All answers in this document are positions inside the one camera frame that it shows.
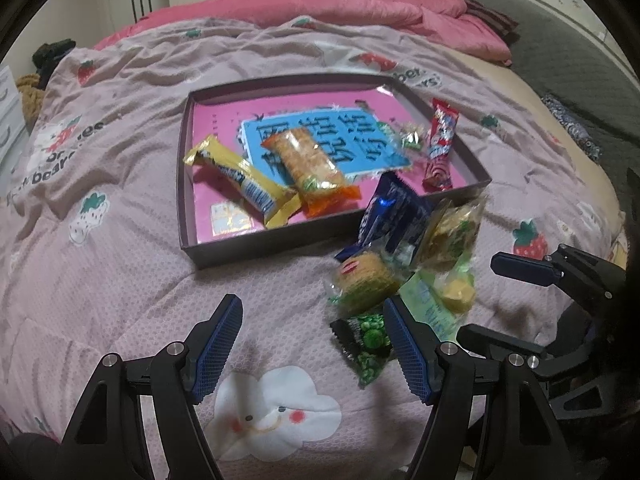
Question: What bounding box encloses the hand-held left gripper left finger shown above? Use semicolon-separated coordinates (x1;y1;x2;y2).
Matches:
60;294;244;480

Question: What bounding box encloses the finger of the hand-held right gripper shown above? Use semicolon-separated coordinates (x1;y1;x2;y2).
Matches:
490;244;628;307
457;324;553;368

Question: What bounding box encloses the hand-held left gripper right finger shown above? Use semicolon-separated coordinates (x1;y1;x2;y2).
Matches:
382;295;566;480

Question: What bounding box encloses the black green pea packet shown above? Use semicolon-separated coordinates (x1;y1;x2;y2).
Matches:
330;312;394;387

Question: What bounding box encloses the light green cake packet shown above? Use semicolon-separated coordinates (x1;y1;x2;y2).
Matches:
400;260;477;342

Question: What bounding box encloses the clear green printed cake packet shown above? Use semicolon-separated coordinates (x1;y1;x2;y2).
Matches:
415;195;489;272

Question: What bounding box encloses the round cake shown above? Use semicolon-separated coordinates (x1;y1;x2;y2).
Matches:
325;250;402;314

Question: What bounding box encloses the dark purple shallow box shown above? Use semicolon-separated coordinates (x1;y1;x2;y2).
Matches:
177;72;493;269

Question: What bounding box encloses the blue snack packet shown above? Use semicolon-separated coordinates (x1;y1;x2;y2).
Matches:
335;172;437;262

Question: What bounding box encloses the red candy stick packet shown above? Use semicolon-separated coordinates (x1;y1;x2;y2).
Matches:
422;99;462;192

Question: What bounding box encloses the small clear candy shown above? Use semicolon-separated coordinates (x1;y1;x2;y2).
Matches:
387;120;427;154

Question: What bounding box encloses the yellow wafer bar packet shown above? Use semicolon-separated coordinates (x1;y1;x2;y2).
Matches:
182;134;302;232

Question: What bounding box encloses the orange cracker packet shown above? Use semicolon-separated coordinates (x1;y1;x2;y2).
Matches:
260;127;362;219

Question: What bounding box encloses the pink strawberry printed blanket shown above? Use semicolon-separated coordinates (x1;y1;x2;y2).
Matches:
0;15;627;480

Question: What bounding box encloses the blue patterned cloth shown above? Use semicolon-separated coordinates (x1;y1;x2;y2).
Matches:
540;92;604;164

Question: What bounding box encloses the beige bed sheet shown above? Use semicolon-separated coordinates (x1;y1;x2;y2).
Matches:
460;50;627;262

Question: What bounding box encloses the grey padded headboard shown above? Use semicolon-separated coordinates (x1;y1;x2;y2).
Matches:
427;0;640;197

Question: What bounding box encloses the dark striped pillow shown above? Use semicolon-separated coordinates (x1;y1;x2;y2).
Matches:
465;0;522;37

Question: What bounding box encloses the white drawer cabinet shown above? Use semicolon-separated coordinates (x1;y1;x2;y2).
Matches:
0;65;27;172

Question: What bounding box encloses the brown plush toy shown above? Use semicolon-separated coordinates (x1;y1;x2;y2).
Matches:
15;74;47;122

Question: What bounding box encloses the dark clothes pile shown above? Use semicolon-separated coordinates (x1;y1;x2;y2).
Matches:
32;39;77;74

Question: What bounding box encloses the pink quilt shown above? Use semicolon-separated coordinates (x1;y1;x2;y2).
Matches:
92;0;514;67

